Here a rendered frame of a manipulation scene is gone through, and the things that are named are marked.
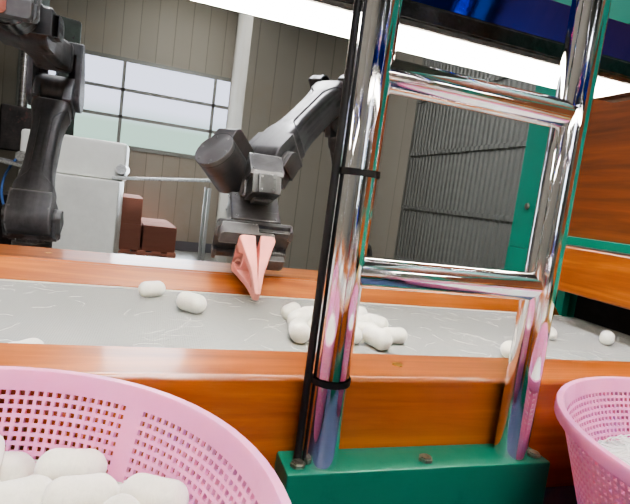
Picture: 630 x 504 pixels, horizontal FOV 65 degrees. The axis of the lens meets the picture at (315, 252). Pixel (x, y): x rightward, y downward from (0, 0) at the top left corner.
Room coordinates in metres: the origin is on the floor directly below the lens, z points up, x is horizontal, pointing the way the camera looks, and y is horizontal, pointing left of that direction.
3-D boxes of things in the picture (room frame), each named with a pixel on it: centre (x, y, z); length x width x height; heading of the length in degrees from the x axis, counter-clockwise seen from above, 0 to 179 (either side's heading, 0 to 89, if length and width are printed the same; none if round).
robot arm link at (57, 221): (0.85, 0.49, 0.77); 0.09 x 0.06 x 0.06; 108
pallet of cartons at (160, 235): (5.52, 1.98, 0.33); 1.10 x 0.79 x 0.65; 18
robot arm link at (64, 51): (0.85, 0.49, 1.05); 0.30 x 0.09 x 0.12; 18
